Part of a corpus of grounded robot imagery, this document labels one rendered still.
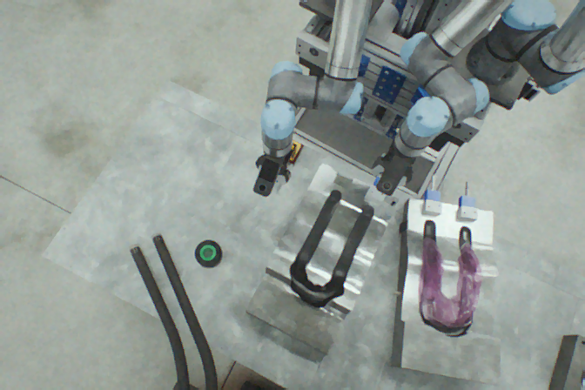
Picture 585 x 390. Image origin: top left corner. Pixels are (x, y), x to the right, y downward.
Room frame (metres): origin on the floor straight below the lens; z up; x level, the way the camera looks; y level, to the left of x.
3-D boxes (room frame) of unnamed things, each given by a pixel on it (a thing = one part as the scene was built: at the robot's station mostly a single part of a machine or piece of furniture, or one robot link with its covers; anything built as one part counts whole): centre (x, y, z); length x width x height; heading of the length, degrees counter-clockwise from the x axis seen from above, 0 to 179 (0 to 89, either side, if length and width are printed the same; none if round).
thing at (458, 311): (0.25, -0.49, 0.90); 0.26 x 0.18 x 0.08; 177
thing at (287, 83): (0.59, 0.02, 1.25); 0.11 x 0.11 x 0.08; 88
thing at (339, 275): (0.30, -0.14, 0.92); 0.35 x 0.16 x 0.09; 160
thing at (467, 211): (0.51, -0.55, 0.86); 0.13 x 0.05 x 0.05; 177
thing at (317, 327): (0.29, -0.13, 0.87); 0.50 x 0.26 x 0.14; 160
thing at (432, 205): (0.52, -0.45, 0.86); 0.13 x 0.05 x 0.05; 177
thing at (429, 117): (0.50, -0.28, 1.31); 0.09 x 0.08 x 0.11; 128
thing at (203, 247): (0.25, 0.22, 0.82); 0.08 x 0.08 x 0.04
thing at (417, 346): (0.24, -0.49, 0.86); 0.50 x 0.26 x 0.11; 177
